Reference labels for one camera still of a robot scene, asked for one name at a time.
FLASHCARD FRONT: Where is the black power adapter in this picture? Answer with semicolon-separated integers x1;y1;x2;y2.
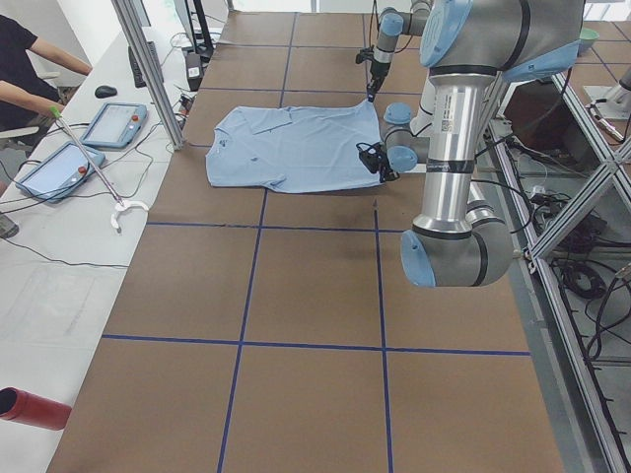
184;51;203;92

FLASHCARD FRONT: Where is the seated person black shirt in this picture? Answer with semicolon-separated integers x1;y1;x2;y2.
1;16;92;146

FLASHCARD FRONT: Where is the reacher grabber stick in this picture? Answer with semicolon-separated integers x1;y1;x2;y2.
49;105;149;234

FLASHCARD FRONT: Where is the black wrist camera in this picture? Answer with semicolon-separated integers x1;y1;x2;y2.
356;143;382;173

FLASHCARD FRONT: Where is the red cylinder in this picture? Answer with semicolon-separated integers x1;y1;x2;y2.
1;387;72;431

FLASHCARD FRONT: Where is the blue teach pendant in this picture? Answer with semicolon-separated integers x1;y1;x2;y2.
80;102;148;150
16;142;95;202

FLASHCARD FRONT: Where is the aluminium frame truss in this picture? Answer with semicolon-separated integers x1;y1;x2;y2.
478;64;630;472

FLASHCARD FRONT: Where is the black computer mouse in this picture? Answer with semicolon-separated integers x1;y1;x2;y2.
95;85;117;99

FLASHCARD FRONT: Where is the far blue teach pendant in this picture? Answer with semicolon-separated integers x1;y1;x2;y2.
80;102;148;150

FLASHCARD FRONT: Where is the near blue teach pendant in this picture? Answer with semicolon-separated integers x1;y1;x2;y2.
16;142;95;202

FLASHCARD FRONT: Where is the green bowl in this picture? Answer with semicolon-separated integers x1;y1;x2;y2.
579;27;599;55

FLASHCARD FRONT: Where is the light blue t-shirt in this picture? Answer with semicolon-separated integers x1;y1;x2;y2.
206;100;380;194

